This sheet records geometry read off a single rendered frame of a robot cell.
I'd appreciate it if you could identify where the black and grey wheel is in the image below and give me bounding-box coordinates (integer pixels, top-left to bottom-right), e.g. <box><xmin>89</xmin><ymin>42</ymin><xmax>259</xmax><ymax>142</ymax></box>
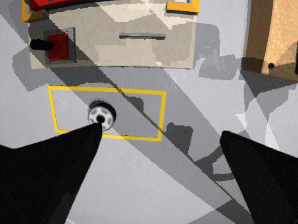
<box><xmin>88</xmin><ymin>103</ymin><xmax>117</xmax><ymax>131</ymax></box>

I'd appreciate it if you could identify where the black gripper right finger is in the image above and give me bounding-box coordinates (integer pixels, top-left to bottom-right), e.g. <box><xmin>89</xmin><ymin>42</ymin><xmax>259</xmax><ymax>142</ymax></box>
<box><xmin>220</xmin><ymin>131</ymin><xmax>298</xmax><ymax>224</ymax></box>

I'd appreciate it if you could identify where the yellow rectangular outline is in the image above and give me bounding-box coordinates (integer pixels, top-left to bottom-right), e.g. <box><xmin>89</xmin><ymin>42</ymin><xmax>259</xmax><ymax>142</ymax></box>
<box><xmin>48</xmin><ymin>85</ymin><xmax>166</xmax><ymax>141</ymax></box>

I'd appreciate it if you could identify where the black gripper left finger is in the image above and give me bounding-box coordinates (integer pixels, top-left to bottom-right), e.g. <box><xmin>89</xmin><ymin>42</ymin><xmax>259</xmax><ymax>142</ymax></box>
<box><xmin>0</xmin><ymin>123</ymin><xmax>102</xmax><ymax>224</ymax></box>

